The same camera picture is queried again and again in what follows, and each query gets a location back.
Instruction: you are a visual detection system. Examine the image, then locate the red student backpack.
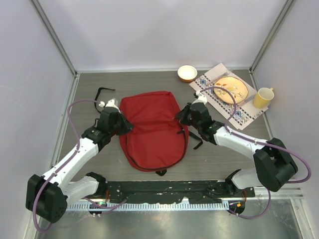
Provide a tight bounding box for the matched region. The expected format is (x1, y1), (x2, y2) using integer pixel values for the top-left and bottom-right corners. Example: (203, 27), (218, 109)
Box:
(119, 91), (203, 176)

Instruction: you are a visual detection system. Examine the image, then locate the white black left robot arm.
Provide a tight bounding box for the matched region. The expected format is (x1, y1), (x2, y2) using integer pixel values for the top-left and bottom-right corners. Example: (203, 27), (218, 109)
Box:
(25, 107), (133, 223)

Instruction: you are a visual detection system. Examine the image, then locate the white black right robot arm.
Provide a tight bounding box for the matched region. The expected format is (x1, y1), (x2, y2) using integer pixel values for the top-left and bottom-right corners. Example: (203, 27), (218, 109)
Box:
(175, 103), (298, 197)

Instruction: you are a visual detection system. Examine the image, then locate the white orange bowl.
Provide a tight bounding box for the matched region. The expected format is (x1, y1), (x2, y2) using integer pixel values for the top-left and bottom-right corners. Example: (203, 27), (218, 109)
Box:
(177, 65), (197, 82)

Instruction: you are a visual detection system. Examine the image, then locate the yellow bird plate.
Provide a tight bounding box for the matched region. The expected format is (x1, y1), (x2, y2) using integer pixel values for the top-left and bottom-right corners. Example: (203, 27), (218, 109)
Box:
(213, 77), (249, 104)

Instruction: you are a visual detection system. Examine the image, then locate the yellow mug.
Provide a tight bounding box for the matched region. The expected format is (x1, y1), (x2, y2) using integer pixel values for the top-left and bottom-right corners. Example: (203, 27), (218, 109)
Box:
(253, 88), (274, 109)

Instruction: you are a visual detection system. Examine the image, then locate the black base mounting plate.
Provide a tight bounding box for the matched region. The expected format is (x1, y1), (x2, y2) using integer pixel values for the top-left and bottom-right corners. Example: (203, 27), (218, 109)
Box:
(101, 180), (255, 204)

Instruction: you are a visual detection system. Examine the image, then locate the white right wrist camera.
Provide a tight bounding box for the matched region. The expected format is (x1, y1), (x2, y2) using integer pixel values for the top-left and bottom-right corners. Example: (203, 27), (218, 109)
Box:
(191, 91), (207, 105)

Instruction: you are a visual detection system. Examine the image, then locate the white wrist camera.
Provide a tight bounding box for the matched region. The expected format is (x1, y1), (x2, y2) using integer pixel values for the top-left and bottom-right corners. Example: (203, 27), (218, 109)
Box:
(98, 98), (119, 109)
(191, 91), (207, 105)

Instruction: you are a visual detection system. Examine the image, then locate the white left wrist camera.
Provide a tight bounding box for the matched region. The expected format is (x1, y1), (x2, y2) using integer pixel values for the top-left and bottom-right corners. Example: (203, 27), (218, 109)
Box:
(98, 98), (119, 109)

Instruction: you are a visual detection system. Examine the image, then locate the pink handled knife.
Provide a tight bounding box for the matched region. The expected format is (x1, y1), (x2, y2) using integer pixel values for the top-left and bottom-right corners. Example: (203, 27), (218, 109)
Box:
(237, 95), (255, 107)

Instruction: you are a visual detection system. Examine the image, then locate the pink handled fork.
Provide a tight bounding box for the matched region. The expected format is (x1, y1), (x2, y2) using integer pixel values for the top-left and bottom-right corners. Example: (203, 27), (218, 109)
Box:
(207, 70), (232, 85)

